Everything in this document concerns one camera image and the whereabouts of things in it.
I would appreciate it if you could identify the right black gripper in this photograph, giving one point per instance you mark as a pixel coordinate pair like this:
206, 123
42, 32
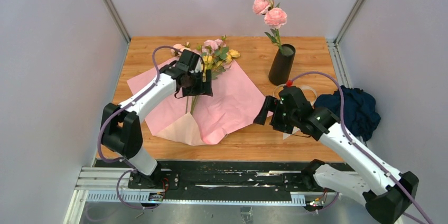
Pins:
272, 104

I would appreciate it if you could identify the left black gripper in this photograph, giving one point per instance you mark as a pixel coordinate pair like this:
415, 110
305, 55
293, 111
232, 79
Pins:
204, 87

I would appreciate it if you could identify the yellow rose stem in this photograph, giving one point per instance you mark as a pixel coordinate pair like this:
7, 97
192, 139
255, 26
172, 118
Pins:
219, 61

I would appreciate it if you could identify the black cylindrical vase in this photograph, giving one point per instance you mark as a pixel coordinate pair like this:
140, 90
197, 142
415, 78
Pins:
282, 64

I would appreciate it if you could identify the pink paper bouquet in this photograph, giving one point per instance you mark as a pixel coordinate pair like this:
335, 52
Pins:
235, 103

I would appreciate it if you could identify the pale pink rose stem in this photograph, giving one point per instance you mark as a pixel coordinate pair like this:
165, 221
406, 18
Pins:
179, 48

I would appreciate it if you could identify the pink two-bloom rose stem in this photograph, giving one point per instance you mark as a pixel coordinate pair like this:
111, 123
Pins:
211, 45

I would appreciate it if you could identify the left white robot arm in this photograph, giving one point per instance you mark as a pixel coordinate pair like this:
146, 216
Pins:
120, 137

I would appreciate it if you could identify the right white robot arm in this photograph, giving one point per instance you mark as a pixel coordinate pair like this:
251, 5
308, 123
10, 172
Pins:
385, 191

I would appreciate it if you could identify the dark blue cloth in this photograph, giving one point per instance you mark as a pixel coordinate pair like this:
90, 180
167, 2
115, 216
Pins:
360, 116

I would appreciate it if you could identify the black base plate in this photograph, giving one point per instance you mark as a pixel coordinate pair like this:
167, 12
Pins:
234, 182

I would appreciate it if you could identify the aluminium frame rail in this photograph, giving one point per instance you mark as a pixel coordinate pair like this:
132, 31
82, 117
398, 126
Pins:
97, 198

